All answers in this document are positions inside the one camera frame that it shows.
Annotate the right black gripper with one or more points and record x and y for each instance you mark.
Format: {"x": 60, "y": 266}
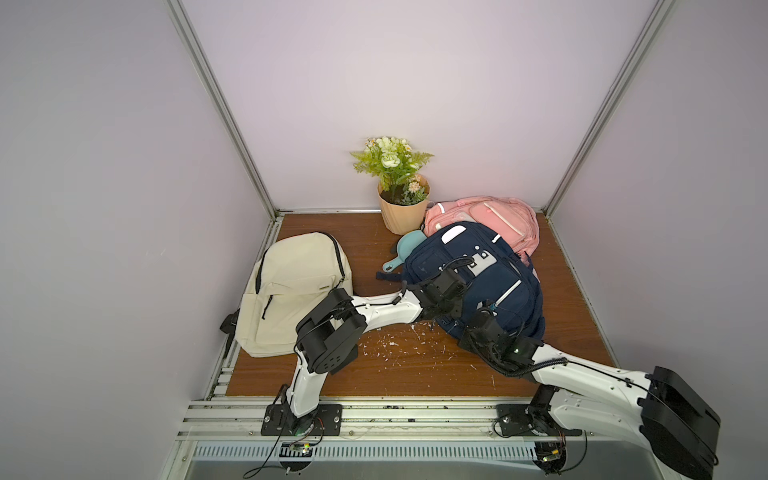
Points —
{"x": 483, "y": 327}

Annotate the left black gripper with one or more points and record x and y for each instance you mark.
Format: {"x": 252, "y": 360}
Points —
{"x": 458, "y": 302}

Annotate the navy blue backpack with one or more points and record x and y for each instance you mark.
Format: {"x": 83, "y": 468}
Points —
{"x": 495, "y": 276}

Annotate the cream white backpack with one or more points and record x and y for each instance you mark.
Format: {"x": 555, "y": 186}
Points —
{"x": 293, "y": 276}

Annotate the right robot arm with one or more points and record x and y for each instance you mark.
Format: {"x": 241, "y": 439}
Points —
{"x": 657, "y": 411}

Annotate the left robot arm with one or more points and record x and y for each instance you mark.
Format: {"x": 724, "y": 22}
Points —
{"x": 328, "y": 336}

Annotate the pink backpack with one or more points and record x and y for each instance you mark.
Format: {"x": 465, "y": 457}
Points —
{"x": 512, "y": 219}

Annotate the teal plastic paddle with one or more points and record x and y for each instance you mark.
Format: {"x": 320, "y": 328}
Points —
{"x": 404, "y": 247}

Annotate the beige plant pot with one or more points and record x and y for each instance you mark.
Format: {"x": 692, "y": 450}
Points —
{"x": 403, "y": 207}

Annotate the artificial green flowering plant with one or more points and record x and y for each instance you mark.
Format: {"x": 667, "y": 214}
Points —
{"x": 395, "y": 164}

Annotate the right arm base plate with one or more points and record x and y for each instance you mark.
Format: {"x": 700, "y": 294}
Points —
{"x": 524, "y": 420}

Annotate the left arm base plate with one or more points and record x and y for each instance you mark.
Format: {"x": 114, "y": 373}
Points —
{"x": 279, "y": 420}

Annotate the aluminium front rail frame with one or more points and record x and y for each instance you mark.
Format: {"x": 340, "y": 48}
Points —
{"x": 373, "y": 429}

